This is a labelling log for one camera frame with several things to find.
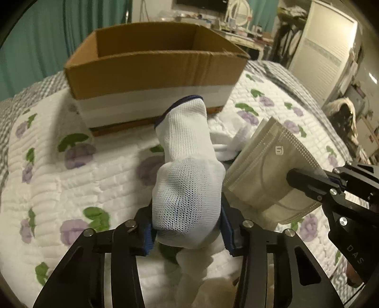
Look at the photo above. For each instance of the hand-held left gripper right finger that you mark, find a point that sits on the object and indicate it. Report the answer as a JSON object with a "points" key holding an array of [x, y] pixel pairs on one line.
{"points": [[228, 234]]}

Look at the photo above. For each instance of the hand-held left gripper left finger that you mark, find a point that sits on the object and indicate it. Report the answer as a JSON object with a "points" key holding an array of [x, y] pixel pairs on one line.
{"points": [[148, 237]]}

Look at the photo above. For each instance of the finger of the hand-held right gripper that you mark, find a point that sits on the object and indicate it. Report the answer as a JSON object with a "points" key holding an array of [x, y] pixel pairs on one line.
{"points": [[308, 183], [358, 177]]}

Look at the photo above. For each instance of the grey face mask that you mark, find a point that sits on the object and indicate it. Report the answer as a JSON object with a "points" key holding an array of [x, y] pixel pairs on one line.
{"points": [[263, 165]]}

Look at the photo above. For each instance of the white knit glove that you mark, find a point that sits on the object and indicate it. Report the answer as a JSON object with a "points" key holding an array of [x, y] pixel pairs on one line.
{"points": [[186, 183]]}

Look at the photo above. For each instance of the cardboard box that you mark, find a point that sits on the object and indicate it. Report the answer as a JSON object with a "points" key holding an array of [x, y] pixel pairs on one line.
{"points": [[148, 77]]}

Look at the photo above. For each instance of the chair draped with clothes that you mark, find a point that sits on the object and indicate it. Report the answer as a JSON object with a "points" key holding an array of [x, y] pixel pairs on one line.
{"points": [[343, 112]]}

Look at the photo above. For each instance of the white floral quilt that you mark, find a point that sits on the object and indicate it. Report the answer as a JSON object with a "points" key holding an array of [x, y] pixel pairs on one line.
{"points": [[88, 183]]}

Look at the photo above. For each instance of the white crumpled cloth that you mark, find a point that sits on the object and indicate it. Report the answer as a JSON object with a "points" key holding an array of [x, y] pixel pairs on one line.
{"points": [[234, 142]]}

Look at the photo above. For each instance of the floral quilted bedspread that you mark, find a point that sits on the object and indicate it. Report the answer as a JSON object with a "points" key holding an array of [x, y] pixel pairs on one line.
{"points": [[281, 71]]}

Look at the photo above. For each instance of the white standing air conditioner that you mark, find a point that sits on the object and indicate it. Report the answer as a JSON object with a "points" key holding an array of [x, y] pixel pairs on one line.
{"points": [[325, 47]]}

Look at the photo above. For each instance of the cluttered desk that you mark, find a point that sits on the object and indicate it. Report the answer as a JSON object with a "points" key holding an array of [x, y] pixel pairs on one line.
{"points": [[237, 35]]}

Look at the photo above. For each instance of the black television screen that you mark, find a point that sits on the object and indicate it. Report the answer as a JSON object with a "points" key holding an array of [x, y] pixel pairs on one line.
{"points": [[201, 4]]}

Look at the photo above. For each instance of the teal curtain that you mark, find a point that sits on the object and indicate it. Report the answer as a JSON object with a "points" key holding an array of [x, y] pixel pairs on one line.
{"points": [[44, 35]]}

